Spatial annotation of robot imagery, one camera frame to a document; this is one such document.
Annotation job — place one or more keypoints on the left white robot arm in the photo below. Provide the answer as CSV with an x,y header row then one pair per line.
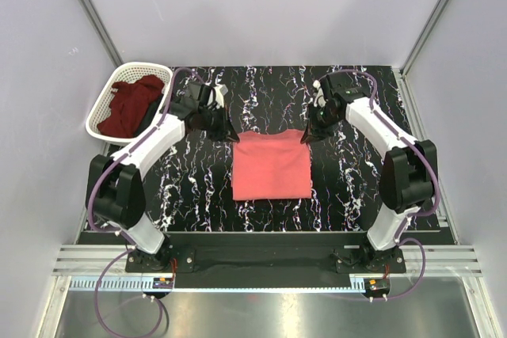
x,y
115,192

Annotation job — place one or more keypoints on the white plastic laundry basket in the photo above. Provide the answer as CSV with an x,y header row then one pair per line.
x,y
128,72

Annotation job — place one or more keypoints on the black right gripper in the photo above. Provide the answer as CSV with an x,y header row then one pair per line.
x,y
313,132

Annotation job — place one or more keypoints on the black garment in basket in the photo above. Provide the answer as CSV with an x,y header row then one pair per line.
x,y
149,115

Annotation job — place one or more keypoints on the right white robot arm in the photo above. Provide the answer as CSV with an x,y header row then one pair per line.
x,y
408,184

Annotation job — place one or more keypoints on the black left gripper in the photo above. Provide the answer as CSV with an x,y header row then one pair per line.
x,y
226,132

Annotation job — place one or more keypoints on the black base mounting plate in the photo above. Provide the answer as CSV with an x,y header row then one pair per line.
x,y
267,260

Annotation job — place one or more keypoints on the dark red t shirt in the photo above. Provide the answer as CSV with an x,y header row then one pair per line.
x,y
129,104

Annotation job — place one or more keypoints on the grey slotted cable duct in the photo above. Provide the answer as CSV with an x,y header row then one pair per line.
x,y
122,283

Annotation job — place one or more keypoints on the pink t shirt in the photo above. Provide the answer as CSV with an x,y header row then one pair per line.
x,y
271,167

